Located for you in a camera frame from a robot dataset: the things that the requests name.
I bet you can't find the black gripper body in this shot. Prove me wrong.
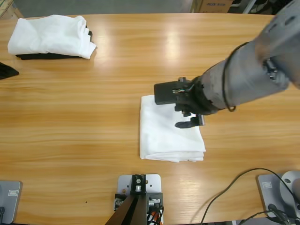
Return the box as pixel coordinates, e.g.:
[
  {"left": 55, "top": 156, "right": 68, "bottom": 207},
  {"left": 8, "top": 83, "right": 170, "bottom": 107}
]
[{"left": 174, "top": 77, "right": 217, "bottom": 128}]

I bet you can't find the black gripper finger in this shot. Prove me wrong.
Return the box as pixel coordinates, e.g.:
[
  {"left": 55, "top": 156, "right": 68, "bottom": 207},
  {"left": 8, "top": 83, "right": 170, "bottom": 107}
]
[
  {"left": 0, "top": 62, "right": 20, "bottom": 80},
  {"left": 175, "top": 117, "right": 200, "bottom": 130}
]

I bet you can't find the white t-shirt with black print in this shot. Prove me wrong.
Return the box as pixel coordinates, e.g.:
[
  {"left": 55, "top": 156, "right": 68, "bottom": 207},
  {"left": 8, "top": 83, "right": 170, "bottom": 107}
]
[{"left": 139, "top": 94, "right": 207, "bottom": 163}]

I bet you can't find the black garment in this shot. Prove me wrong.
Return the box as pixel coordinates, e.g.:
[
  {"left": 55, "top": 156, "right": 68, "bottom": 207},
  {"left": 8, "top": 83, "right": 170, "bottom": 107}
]
[{"left": 14, "top": 22, "right": 94, "bottom": 62}]

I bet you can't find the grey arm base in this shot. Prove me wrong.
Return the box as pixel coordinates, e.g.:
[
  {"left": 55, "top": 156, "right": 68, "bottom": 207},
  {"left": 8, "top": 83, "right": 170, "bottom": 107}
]
[
  {"left": 255, "top": 170, "right": 300, "bottom": 220},
  {"left": 0, "top": 180, "right": 23, "bottom": 225}
]

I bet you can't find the plain cardboard box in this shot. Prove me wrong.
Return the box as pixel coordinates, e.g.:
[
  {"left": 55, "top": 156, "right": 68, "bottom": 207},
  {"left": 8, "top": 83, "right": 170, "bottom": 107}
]
[{"left": 0, "top": 0, "right": 24, "bottom": 19}]

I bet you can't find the cardboard box with AUX print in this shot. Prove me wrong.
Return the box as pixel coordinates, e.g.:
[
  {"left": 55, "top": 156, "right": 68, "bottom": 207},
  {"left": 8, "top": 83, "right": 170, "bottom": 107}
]
[{"left": 199, "top": 0, "right": 234, "bottom": 14}]

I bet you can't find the black base plug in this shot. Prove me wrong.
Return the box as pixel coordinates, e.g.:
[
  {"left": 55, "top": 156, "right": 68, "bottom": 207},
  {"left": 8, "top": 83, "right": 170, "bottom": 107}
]
[{"left": 268, "top": 203, "right": 295, "bottom": 225}]

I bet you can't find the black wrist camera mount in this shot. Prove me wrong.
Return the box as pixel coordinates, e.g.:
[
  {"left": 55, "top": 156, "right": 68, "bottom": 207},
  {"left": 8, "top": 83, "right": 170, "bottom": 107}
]
[{"left": 154, "top": 77, "right": 195, "bottom": 105}]

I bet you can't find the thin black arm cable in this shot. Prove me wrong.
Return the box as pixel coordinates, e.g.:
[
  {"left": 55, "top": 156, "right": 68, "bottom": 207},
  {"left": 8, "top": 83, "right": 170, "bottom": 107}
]
[{"left": 221, "top": 41, "right": 251, "bottom": 113}]

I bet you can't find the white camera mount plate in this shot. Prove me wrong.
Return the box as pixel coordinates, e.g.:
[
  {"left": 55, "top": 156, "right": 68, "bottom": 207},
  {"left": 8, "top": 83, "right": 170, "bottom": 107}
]
[{"left": 117, "top": 173, "right": 163, "bottom": 213}]

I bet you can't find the black post bracket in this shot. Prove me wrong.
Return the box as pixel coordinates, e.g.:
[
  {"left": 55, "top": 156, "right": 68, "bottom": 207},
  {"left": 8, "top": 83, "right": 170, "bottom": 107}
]
[
  {"left": 146, "top": 191, "right": 164, "bottom": 210},
  {"left": 113, "top": 192, "right": 129, "bottom": 211}
]

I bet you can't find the black post clamp with bolt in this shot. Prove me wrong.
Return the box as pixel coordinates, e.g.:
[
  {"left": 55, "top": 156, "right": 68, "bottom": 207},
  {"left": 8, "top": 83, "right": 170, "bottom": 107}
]
[{"left": 130, "top": 173, "right": 148, "bottom": 195}]

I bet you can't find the arm base with cable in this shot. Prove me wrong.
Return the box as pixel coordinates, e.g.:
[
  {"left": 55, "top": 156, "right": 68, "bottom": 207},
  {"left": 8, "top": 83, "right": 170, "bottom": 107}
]
[{"left": 202, "top": 168, "right": 300, "bottom": 225}]

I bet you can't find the black mount cable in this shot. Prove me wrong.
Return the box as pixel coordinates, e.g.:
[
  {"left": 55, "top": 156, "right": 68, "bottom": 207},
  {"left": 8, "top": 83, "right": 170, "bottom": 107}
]
[{"left": 153, "top": 203, "right": 166, "bottom": 225}]

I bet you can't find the orange cable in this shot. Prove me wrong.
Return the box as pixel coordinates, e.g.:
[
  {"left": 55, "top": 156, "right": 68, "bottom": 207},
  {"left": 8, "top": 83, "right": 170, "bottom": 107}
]
[{"left": 148, "top": 210, "right": 162, "bottom": 225}]

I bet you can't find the dark camera post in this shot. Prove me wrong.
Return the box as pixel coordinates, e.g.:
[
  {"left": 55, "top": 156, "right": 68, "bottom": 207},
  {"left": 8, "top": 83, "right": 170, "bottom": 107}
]
[{"left": 104, "top": 194, "right": 149, "bottom": 225}]

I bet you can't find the short black cable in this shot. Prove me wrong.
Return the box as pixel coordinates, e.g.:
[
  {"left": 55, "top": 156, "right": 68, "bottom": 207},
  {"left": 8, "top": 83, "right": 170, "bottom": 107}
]
[{"left": 235, "top": 209, "right": 272, "bottom": 225}]

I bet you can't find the grey metal frame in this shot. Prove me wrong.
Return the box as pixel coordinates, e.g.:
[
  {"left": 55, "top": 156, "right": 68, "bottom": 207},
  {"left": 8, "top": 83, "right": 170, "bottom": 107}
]
[{"left": 242, "top": 0, "right": 256, "bottom": 14}]

